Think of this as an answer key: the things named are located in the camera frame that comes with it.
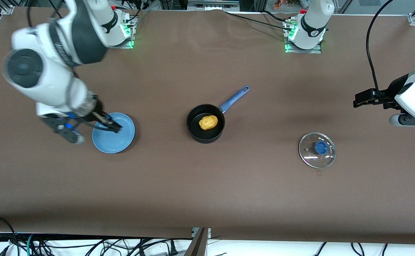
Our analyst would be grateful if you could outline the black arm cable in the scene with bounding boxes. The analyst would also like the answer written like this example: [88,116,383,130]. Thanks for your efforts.
[366,0,395,94]
[27,0,64,27]

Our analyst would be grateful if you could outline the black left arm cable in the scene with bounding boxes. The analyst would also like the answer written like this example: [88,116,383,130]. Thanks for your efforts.
[366,0,395,94]

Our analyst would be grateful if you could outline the glass lid with blue knob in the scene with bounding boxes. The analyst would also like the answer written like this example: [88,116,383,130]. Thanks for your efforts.
[298,132,336,169]

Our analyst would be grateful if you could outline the metal camera post bracket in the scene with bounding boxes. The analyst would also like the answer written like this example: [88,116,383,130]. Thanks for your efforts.
[183,228,212,256]

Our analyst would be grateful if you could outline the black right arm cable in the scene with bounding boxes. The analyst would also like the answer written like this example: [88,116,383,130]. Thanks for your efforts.
[27,0,64,27]

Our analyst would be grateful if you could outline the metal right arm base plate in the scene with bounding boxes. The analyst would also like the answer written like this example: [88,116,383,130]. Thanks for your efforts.
[101,14,137,49]

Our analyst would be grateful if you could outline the yellow potato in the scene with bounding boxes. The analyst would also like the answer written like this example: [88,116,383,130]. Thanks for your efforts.
[199,114,218,130]

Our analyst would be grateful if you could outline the black equipment box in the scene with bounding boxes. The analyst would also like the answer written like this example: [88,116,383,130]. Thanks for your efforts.
[187,0,240,11]

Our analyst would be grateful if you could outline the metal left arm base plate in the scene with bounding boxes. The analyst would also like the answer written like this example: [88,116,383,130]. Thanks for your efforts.
[284,20,322,54]

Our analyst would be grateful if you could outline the black pot with blue handle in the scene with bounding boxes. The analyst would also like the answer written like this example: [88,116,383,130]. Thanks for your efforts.
[186,85,250,144]

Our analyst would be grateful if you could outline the brown table cover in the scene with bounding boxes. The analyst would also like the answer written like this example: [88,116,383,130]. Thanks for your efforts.
[0,6,415,246]

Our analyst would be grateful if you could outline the blue round plate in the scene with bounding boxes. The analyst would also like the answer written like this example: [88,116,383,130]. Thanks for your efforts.
[92,113,135,154]

